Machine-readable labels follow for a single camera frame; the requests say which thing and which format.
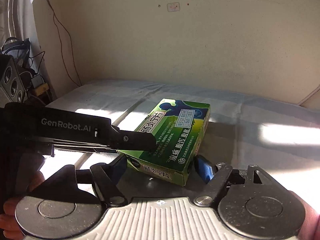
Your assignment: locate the grey speaker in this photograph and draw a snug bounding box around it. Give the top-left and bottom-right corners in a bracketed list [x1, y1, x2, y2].
[0, 54, 27, 108]

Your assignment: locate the black power adapter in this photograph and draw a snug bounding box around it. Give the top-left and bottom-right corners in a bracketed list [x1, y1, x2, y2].
[30, 75, 45, 88]

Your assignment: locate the white curtain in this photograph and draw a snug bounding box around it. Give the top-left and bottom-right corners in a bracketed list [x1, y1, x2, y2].
[0, 0, 54, 100]

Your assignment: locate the thin brown wire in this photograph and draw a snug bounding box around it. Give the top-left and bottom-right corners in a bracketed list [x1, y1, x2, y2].
[41, 0, 82, 87]

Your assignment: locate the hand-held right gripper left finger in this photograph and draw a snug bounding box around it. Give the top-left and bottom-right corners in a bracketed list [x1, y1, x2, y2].
[50, 154, 129, 205]

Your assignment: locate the wooden block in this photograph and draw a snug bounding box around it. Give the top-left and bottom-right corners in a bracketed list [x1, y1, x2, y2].
[34, 83, 49, 97]

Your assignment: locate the person's left hand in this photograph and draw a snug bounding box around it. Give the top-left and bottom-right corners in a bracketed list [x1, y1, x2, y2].
[0, 171, 47, 240]

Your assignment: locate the black cable bundle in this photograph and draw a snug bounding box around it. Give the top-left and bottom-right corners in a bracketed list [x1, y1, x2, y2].
[1, 37, 47, 80]

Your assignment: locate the person's right hand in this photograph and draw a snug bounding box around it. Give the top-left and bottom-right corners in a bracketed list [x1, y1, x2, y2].
[289, 191, 320, 240]

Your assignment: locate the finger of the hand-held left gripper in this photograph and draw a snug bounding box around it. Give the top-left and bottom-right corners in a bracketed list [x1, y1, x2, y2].
[110, 124, 157, 153]

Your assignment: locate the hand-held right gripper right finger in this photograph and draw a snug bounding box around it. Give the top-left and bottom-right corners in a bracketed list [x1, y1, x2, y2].
[194, 155, 275, 207]

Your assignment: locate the green medicine box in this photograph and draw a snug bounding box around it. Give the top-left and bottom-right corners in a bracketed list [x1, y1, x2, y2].
[117, 98, 211, 187]

